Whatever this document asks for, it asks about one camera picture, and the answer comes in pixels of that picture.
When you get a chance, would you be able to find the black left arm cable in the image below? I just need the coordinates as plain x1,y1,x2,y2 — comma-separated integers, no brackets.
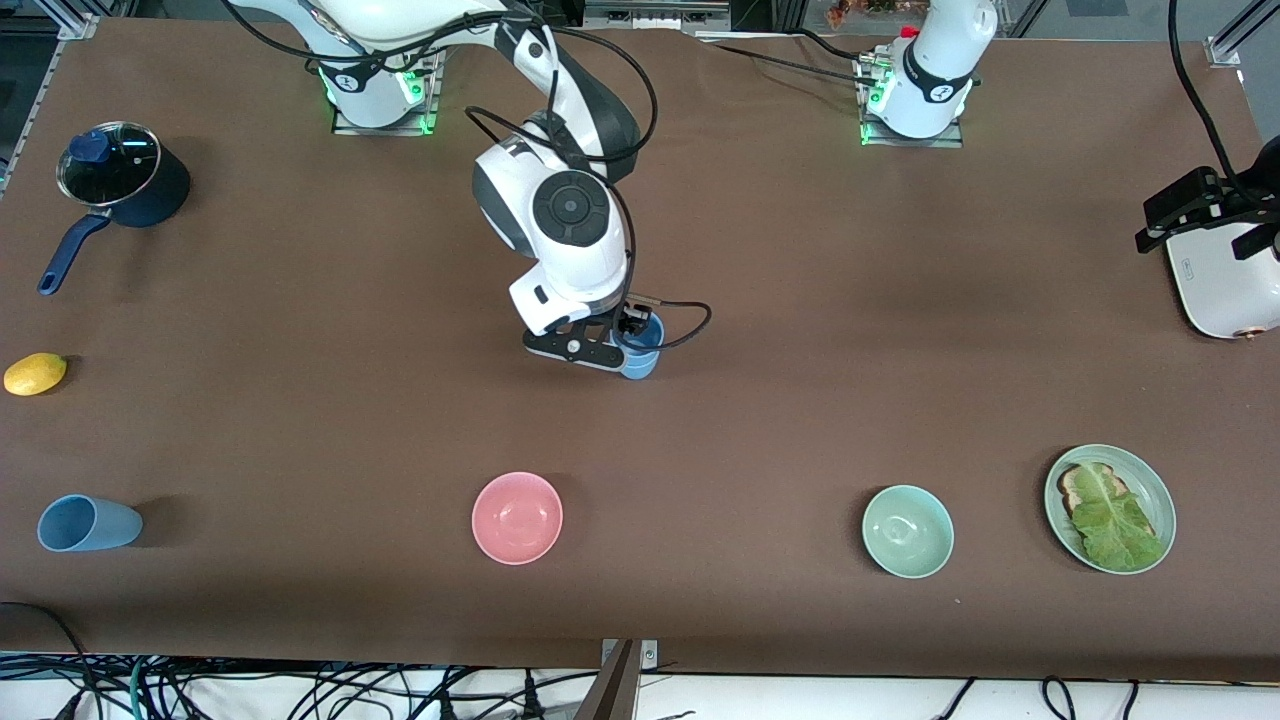
1168,0,1246,196

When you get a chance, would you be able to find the glass lid with blue knob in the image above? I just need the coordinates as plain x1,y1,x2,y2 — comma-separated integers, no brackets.
56,121,162,207

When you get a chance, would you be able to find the dark metal post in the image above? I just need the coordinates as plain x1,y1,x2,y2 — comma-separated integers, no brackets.
573,640,641,720

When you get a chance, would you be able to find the dark blue saucepan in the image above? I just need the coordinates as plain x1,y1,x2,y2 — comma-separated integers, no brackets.
38,120,192,297

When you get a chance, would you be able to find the small metal edge bracket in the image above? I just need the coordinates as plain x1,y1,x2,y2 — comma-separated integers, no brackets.
600,638,661,671

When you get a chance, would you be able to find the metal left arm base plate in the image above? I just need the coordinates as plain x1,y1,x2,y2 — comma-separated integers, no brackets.
858,55,967,149

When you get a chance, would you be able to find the green lettuce leaf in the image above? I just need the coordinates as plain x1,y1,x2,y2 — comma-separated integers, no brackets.
1070,462,1166,571

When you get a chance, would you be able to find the white toaster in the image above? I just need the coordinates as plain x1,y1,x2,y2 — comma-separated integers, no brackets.
1165,200,1280,341

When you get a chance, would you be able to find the grey power strip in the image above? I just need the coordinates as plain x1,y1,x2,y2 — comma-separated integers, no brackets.
583,0,733,33

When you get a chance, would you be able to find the yellow lemon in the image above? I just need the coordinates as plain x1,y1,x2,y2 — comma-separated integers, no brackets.
3,352,69,397

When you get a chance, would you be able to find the green plate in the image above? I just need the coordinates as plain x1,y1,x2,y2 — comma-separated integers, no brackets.
1044,444,1177,576

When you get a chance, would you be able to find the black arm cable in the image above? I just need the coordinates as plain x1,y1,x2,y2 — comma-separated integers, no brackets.
222,0,713,351
1168,0,1246,196

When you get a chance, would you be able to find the black base cable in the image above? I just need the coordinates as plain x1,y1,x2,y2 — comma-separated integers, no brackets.
795,28,879,61
698,36,876,86

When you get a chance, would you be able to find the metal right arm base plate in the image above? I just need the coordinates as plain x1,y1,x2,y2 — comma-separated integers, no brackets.
330,45,441,137

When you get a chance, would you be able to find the pink bowl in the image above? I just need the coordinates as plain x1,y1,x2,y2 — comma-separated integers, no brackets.
471,471,564,566

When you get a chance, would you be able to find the toasted bread slice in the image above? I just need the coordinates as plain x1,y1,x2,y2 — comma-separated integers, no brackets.
1057,462,1158,541

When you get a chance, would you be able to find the aluminium frame beam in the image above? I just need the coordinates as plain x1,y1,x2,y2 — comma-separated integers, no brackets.
1215,0,1280,47

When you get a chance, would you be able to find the mint green bowl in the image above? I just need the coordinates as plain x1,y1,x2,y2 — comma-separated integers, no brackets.
862,484,955,580

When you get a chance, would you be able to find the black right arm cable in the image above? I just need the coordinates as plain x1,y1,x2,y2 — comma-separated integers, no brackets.
222,0,713,351

